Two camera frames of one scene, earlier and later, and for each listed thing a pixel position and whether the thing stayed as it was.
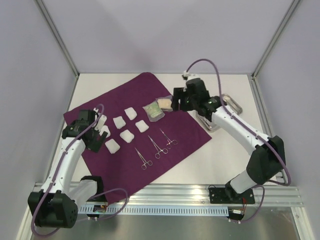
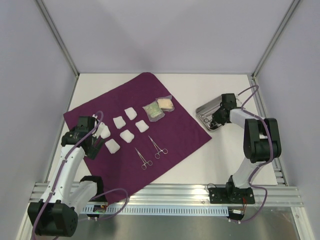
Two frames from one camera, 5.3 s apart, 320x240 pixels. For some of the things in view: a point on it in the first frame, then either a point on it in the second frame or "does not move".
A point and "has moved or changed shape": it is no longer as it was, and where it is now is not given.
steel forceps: [169, 146] has moved or changed shape
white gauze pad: [105, 128] does not move
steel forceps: [164, 150] does not move
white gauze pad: [131, 113] does not move
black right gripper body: [178, 99] to [217, 117]
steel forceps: [149, 162] does not move
